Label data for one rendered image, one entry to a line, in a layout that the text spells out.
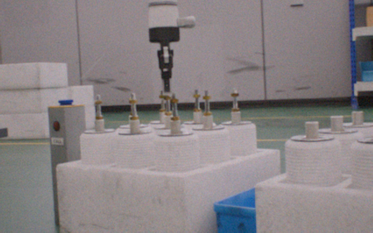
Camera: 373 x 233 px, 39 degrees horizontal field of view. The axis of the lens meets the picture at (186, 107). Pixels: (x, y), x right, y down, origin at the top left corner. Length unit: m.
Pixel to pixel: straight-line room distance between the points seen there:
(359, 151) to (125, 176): 0.50
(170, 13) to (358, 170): 0.60
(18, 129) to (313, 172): 3.23
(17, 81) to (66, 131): 2.58
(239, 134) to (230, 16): 5.16
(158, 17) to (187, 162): 0.36
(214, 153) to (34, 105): 2.82
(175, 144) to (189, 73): 5.42
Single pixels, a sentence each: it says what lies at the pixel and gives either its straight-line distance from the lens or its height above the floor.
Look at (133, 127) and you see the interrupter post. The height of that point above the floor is 0.26.
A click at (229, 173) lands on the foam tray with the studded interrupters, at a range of 1.16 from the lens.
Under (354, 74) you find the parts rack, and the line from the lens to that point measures 5.45.
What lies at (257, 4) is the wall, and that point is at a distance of 6.34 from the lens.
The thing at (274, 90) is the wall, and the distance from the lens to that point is 6.26.
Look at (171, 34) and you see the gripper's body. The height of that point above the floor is 0.47.
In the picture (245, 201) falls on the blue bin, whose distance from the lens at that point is 1.16.
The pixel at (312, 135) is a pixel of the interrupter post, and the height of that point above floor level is 0.26.
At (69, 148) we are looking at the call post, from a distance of 1.41.
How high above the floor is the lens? 0.37
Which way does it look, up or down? 3 degrees down
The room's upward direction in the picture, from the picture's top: 3 degrees counter-clockwise
